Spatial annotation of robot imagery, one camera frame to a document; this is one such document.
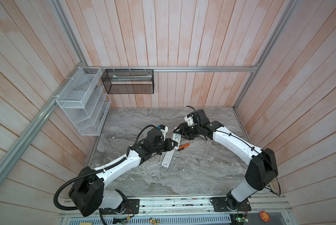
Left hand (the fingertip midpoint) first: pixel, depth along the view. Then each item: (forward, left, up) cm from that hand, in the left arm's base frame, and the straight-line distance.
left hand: (176, 146), depth 78 cm
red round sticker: (-31, -45, -16) cm, 57 cm away
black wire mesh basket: (+51, +34, +8) cm, 62 cm away
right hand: (+8, +1, +2) cm, 8 cm away
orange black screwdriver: (+8, -5, -15) cm, 18 cm away
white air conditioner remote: (+5, 0, +2) cm, 5 cm away
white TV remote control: (0, +5, -16) cm, 16 cm away
